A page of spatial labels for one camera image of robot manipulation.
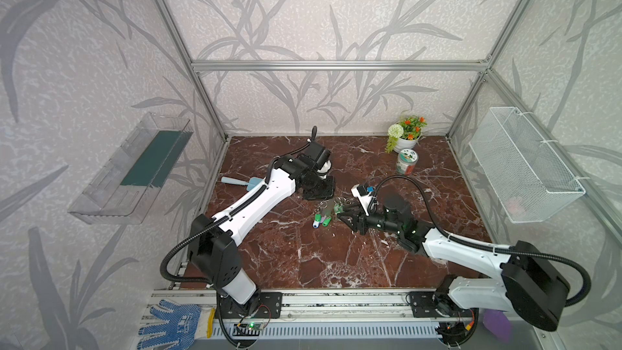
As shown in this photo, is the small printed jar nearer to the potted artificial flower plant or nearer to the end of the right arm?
the potted artificial flower plant

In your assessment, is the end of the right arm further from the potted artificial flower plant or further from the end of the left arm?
the potted artificial flower plant

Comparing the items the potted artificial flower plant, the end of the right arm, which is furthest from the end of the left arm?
the potted artificial flower plant

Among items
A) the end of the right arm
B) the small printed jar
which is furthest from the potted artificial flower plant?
the end of the right arm

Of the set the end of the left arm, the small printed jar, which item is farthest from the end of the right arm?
the small printed jar

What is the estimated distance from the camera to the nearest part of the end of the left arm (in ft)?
1.86

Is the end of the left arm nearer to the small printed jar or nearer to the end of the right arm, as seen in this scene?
the end of the right arm
